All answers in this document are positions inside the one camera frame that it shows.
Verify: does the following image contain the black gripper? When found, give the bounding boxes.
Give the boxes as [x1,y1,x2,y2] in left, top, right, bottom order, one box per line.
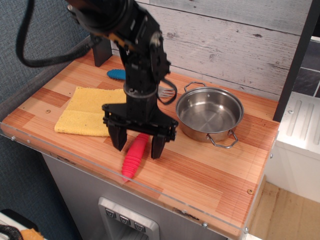
[102,94,178,159]

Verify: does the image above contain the red handled metal spoon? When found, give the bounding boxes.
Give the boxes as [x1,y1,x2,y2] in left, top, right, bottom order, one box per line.
[121,133,149,179]

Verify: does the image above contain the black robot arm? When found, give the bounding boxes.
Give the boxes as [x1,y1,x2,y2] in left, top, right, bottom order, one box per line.
[68,0,178,159]

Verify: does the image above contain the clear acrylic edge guard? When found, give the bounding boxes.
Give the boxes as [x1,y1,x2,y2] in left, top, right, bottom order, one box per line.
[1,120,252,240]

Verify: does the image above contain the yellow folded cloth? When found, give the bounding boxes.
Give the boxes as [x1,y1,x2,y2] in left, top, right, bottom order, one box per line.
[54,86,126,137]

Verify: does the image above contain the stainless steel pot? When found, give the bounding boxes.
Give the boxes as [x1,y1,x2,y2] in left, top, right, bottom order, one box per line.
[175,81,245,149]

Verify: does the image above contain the grey toy fridge cabinet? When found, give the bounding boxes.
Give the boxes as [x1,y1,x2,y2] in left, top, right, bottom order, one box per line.
[43,154,225,240]

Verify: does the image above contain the silver ice dispenser panel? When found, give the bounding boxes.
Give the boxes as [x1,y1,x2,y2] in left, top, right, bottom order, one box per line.
[98,197,160,240]

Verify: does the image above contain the orange object bottom left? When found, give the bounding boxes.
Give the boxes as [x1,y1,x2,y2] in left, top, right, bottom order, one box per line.
[20,228,45,240]

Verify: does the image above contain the white toy sink unit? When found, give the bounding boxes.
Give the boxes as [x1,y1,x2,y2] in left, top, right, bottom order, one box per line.
[259,36,320,204]

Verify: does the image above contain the blue handled metal fork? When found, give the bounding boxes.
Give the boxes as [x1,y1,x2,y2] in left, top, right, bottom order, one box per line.
[106,69,175,98]

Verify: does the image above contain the dark grey left post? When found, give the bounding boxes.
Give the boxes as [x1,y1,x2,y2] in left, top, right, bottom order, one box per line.
[90,34,113,67]

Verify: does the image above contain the dark grey post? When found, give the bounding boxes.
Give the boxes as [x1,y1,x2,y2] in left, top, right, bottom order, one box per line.
[272,0,320,123]
[90,34,113,67]

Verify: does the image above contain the black braided cable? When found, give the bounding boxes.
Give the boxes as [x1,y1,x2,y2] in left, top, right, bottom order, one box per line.
[15,0,103,68]

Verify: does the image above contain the dark grey right post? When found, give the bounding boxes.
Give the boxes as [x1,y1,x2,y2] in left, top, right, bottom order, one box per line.
[272,0,320,123]

